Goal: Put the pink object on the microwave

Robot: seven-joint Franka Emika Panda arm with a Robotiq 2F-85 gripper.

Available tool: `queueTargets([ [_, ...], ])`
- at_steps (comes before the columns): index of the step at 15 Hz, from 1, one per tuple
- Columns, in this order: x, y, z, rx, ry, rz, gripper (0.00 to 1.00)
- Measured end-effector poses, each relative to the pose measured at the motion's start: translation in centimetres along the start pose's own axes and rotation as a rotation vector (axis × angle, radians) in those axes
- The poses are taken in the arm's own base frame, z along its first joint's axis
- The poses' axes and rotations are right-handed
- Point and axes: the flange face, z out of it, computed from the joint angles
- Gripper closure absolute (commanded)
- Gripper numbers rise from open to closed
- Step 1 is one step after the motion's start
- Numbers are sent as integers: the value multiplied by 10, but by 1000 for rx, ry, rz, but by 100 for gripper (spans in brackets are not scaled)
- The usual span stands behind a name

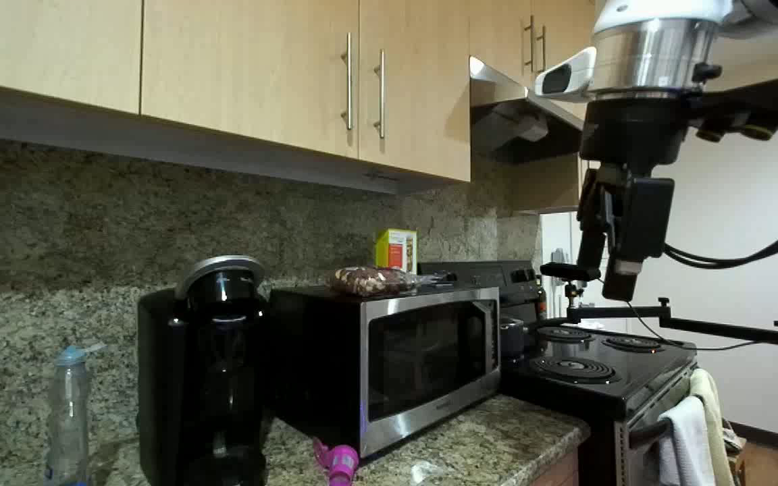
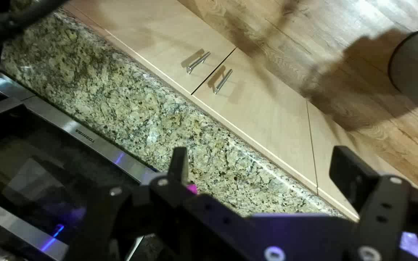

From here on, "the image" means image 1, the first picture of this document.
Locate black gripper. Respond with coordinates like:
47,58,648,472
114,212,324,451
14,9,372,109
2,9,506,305
576,101,692,304

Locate pink plastic cup object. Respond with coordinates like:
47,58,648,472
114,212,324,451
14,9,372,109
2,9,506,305
314,440,360,486

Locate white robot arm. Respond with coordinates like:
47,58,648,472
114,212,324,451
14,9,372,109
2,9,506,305
536,0,778,301

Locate bagged bread on microwave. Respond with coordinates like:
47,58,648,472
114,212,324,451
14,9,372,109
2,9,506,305
333,268,409,298

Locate stainless steel black microwave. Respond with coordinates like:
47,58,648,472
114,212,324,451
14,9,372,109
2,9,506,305
264,287,499,460

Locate black pot on stove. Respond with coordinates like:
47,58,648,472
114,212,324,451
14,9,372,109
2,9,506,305
499,316,532,360

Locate black electric stove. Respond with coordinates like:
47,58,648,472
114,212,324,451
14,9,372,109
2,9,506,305
418,260,700,486

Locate steel range hood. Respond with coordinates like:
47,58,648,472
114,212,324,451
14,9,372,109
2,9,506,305
467,58,582,166

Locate yellow towel on stove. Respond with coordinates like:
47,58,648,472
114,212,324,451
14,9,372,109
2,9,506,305
692,371,734,486

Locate snack bar box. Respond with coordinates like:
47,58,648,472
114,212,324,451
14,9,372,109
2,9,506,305
372,229,418,274

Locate white towel on stove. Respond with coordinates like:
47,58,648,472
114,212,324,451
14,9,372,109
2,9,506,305
656,397,715,486

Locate wooden upper cabinets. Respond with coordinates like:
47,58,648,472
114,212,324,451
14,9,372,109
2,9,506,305
0,0,596,183

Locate black coffee maker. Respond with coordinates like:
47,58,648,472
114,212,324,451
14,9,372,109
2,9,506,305
137,258,268,486

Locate clear plastic water bottle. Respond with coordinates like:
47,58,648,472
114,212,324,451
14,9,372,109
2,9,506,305
43,345,93,486

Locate black camera on mount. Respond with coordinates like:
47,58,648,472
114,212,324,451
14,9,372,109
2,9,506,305
541,263,596,282

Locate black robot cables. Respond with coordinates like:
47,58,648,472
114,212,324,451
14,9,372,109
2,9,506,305
663,201,778,274

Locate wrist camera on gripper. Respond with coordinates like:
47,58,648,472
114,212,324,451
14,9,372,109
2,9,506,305
536,47,596,101

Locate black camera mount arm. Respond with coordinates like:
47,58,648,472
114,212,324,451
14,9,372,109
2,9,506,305
561,282,778,345

